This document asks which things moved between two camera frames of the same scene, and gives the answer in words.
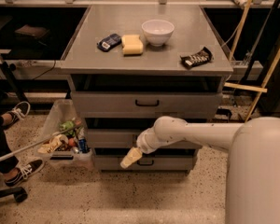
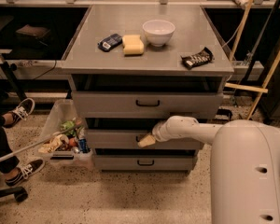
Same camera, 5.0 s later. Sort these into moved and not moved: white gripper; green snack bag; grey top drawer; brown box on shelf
Moved: white gripper
Not moved: grey top drawer; green snack bag; brown box on shelf
